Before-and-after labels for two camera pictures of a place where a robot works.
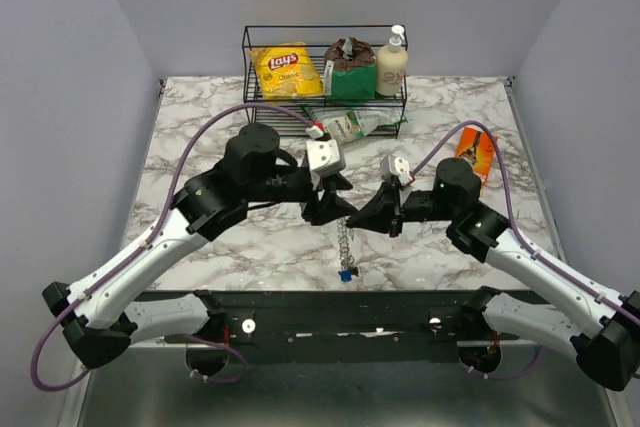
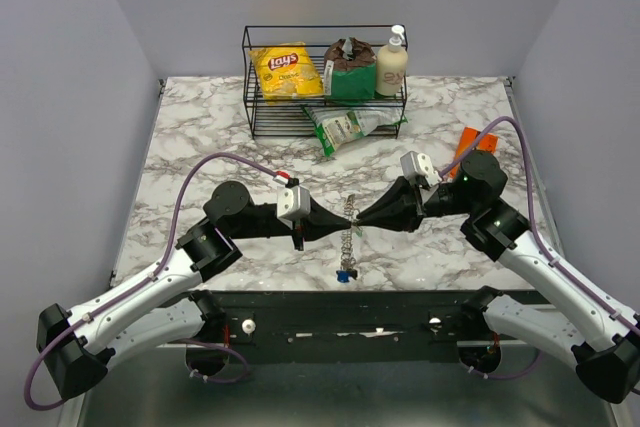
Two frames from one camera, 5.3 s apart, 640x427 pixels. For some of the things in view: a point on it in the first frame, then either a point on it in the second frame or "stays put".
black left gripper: x=332 y=207 -> x=321 y=222
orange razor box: x=476 y=146 stays put
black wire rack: x=289 y=71 stays put
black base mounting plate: x=348 y=326 stays put
